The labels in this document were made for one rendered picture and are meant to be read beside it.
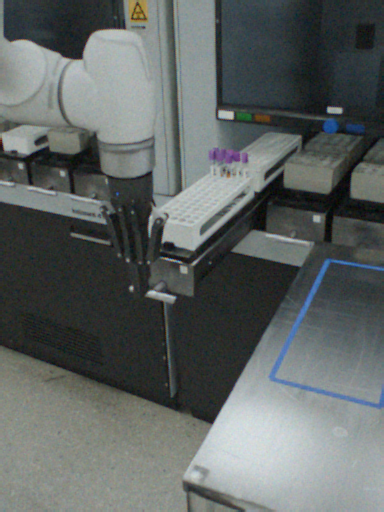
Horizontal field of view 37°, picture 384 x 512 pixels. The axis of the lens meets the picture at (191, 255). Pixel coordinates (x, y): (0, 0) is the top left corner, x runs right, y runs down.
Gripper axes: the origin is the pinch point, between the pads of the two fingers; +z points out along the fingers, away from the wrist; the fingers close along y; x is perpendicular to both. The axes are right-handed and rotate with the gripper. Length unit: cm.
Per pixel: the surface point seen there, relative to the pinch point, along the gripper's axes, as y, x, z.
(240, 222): -6.5, -28.4, 0.2
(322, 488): -43, 30, -2
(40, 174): 59, -38, 3
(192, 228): -4.7, -11.3, -5.7
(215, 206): -4.5, -21.1, -6.1
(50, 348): 69, -38, 67
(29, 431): 60, -15, 80
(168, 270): -1.4, -7.3, 2.0
